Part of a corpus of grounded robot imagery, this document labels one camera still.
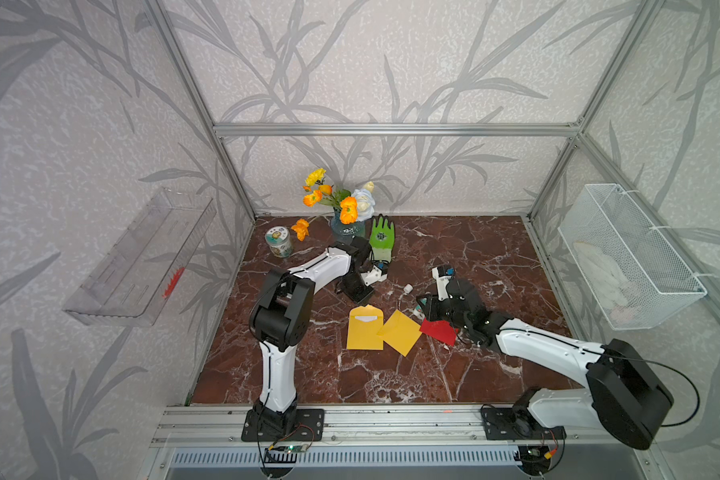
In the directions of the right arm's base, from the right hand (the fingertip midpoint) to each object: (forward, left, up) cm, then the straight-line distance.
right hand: (419, 296), depth 86 cm
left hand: (+3, +16, -8) cm, 19 cm away
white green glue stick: (-4, 0, -1) cm, 4 cm away
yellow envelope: (-5, +16, -11) cm, 20 cm away
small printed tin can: (+24, +47, -2) cm, 52 cm away
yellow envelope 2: (-6, +5, -11) cm, 14 cm away
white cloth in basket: (0, -47, +11) cm, 49 cm away
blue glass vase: (+25, +23, 0) cm, 34 cm away
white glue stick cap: (+9, +2, -10) cm, 13 cm away
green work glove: (+30, +10, -9) cm, 33 cm away
